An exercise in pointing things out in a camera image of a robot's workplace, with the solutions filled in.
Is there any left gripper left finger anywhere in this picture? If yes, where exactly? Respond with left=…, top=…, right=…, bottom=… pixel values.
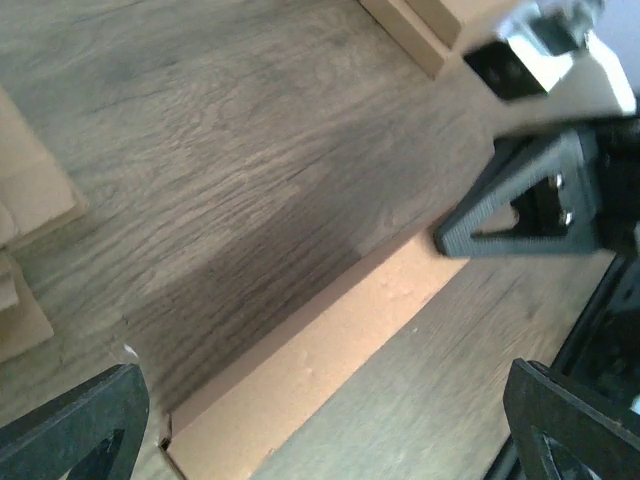
left=1, top=364, right=150, bottom=479

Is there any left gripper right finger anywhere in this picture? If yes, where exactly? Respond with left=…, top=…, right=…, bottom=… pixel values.
left=503, top=359, right=639, bottom=479

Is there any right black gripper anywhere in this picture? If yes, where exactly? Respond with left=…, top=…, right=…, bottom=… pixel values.
left=434, top=117, right=639, bottom=258

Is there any brown cardboard box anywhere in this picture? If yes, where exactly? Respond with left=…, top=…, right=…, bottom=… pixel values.
left=163, top=232, right=466, bottom=479

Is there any folded cardboard box front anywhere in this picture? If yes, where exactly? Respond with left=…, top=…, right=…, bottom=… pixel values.
left=361, top=0, right=515, bottom=79

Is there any stack of flat cardboard sheets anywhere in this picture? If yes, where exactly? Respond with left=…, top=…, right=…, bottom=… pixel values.
left=1, top=92, right=87, bottom=362

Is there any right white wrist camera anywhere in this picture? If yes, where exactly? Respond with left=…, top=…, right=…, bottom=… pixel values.
left=463, top=1, right=639, bottom=120

